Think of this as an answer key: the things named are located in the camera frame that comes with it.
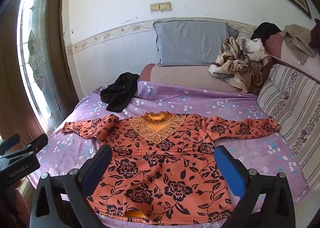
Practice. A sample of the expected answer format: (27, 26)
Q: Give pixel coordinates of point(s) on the purple floral bedsheet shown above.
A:
(200, 103)

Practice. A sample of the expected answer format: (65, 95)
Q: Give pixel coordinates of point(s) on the striped floral cushion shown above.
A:
(295, 108)

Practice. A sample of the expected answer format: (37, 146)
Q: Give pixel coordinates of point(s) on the brown wooden door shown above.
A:
(10, 80)

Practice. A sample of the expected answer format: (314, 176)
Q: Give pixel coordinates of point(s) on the brown cream floral blanket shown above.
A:
(237, 68)

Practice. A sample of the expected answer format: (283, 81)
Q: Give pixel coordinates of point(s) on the pink beige mattress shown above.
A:
(180, 75)

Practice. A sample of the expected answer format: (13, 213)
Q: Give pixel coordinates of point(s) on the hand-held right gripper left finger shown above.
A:
(97, 168)

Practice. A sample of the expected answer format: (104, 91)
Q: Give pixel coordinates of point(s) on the yellowed double light switch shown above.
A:
(160, 7)

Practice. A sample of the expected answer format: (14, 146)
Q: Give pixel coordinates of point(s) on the orange black floral shirt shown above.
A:
(162, 158)

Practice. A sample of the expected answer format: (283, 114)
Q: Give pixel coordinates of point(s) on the mauve sofa backrest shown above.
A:
(282, 53)

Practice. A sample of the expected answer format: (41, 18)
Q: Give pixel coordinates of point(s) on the black garment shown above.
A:
(265, 30)

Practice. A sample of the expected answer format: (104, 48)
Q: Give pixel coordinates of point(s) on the person's left forearm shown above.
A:
(13, 205)

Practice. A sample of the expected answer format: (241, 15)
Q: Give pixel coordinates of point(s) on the stained glass window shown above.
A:
(35, 55)

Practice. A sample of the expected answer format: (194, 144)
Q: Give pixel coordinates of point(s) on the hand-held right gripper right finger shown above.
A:
(231, 168)

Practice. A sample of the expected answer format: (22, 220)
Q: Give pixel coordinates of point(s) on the black crumpled cloth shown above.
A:
(117, 93)

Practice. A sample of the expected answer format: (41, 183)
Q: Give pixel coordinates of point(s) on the grey pillow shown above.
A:
(192, 43)

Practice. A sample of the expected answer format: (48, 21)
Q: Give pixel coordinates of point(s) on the maroon cloth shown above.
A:
(316, 35)

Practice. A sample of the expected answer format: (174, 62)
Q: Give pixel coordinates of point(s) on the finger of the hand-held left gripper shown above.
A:
(36, 143)
(10, 143)

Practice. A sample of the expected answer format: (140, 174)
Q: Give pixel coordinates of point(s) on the beige towel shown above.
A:
(297, 38)

